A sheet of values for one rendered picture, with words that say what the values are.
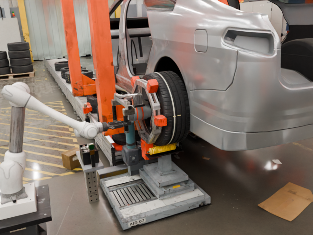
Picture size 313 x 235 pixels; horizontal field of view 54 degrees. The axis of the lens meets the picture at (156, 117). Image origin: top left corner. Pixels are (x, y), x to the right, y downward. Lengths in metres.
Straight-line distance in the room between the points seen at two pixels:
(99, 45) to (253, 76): 1.55
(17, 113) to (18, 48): 8.26
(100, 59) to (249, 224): 1.95
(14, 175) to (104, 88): 1.14
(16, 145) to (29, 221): 0.59
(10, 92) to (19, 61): 8.46
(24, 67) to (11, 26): 3.01
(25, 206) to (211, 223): 1.46
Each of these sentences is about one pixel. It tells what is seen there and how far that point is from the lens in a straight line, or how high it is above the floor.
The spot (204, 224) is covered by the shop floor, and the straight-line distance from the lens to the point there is 2.69.
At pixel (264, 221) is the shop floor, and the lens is 2.80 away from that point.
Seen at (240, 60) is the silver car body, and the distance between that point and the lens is 1.91.
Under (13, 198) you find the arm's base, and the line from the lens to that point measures 2.52.
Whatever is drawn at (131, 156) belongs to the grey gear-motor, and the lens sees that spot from 3.05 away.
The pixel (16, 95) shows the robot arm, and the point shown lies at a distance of 2.33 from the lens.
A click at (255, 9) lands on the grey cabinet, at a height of 1.74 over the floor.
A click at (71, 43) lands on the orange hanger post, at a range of 4.84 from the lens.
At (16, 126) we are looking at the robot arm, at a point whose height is 0.89.
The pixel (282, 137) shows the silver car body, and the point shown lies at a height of 0.84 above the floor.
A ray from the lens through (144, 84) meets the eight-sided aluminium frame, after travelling 2.54.
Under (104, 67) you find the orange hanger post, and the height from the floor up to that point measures 1.21.
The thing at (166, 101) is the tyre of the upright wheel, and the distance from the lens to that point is 2.44.
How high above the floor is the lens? 1.62
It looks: 18 degrees down
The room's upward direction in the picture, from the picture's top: 3 degrees counter-clockwise
